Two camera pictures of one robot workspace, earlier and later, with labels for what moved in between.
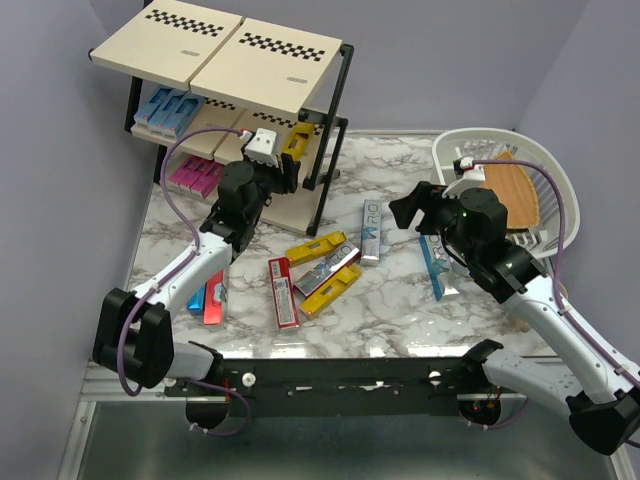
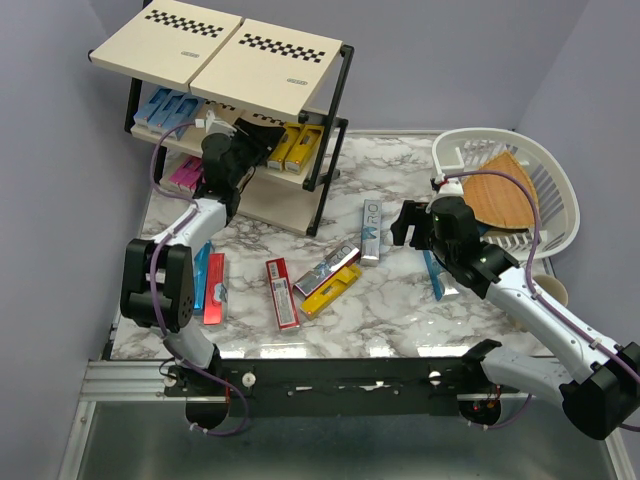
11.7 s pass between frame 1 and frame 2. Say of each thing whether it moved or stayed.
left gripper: moved
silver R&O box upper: stayed
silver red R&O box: stayed
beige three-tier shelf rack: stayed
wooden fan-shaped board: stayed
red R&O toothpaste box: stayed
